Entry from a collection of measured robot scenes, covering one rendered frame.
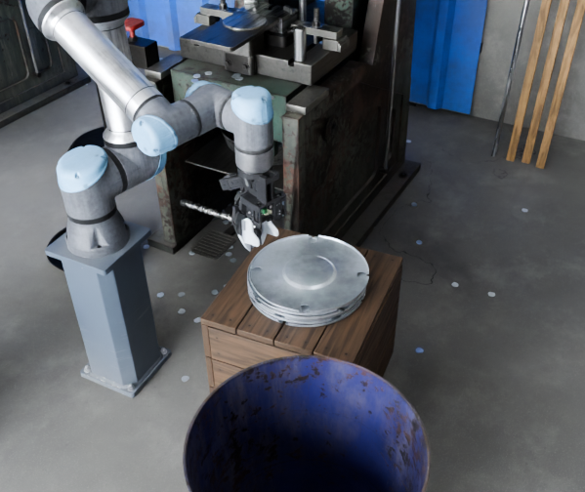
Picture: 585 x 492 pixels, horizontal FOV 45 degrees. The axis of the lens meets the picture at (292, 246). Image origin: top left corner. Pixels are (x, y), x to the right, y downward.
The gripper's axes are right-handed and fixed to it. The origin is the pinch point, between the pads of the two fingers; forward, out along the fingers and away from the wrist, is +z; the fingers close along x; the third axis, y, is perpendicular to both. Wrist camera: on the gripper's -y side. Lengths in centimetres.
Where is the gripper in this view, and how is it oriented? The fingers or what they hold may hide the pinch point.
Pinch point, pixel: (253, 240)
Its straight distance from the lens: 151.4
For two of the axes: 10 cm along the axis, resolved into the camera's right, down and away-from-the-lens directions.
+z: 0.1, 7.9, 6.1
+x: 7.4, -4.2, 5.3
